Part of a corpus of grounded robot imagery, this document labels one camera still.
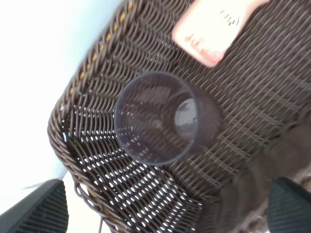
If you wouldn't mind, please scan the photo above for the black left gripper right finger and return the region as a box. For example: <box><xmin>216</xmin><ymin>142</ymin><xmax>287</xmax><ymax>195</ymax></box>
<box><xmin>267</xmin><ymin>177</ymin><xmax>311</xmax><ymax>233</ymax></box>

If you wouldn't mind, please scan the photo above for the pink lotion bottle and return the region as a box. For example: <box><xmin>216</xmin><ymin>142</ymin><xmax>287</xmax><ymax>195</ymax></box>
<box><xmin>172</xmin><ymin>0</ymin><xmax>267</xmax><ymax>67</ymax></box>

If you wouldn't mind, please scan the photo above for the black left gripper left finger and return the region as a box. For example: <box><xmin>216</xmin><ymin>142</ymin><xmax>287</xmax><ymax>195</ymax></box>
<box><xmin>0</xmin><ymin>179</ymin><xmax>69</xmax><ymax>233</ymax></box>

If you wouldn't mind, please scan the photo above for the dark brown wicker basket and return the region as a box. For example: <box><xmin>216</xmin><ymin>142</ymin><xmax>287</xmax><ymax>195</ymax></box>
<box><xmin>47</xmin><ymin>0</ymin><xmax>311</xmax><ymax>233</ymax></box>

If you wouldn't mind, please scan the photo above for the translucent purple plastic cup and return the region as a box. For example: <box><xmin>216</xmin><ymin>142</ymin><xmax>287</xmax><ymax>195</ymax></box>
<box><xmin>114</xmin><ymin>71</ymin><xmax>222</xmax><ymax>166</ymax></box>

